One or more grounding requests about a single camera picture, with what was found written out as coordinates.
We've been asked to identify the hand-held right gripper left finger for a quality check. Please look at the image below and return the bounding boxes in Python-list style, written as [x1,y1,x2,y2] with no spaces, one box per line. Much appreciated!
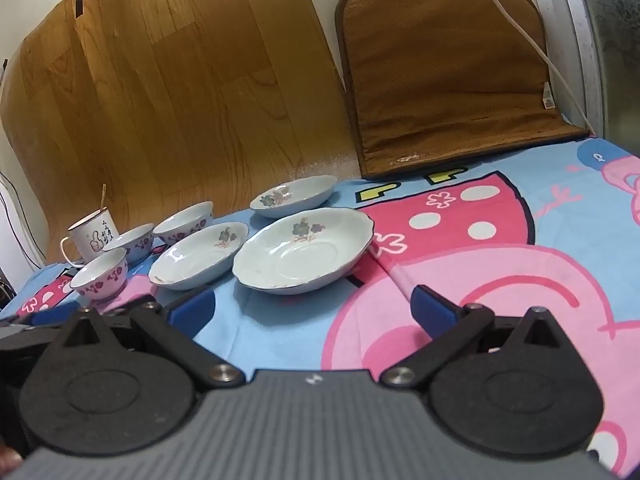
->
[49,287,247,392]

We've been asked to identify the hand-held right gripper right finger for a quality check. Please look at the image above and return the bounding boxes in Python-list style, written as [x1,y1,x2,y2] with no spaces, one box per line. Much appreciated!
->
[381,285,573,390]

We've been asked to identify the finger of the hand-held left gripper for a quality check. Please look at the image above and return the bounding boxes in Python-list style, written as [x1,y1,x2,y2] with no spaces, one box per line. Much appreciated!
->
[19,310,77,327]

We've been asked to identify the white bowl pink flower print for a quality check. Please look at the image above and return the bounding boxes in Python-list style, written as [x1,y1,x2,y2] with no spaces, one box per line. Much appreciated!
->
[152,201,215,247]
[102,223,156,266]
[69,247,128,302]

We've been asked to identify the cartoon pig printed blanket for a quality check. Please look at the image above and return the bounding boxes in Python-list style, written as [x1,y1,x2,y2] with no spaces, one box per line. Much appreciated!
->
[0,135,640,480]

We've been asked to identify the white enamel mug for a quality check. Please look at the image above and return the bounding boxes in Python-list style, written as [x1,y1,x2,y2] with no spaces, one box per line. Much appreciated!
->
[61,211,119,267]

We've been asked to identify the wood pattern vinyl sheet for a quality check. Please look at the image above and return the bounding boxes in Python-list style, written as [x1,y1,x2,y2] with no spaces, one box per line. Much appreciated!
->
[0,0,362,281]

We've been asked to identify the brown seat cushion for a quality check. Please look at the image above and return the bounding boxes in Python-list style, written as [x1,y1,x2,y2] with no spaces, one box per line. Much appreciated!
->
[334,0,592,181]

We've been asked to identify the aluminium framed frosted glass door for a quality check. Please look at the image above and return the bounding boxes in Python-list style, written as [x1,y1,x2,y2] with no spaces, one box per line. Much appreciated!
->
[524,0,640,157]

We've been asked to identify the black cable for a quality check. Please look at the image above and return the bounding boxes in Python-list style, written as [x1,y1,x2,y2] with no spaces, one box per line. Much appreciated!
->
[0,170,47,267]

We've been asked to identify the white power cable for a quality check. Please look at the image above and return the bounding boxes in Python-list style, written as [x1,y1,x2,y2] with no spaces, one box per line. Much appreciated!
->
[456,0,599,135]

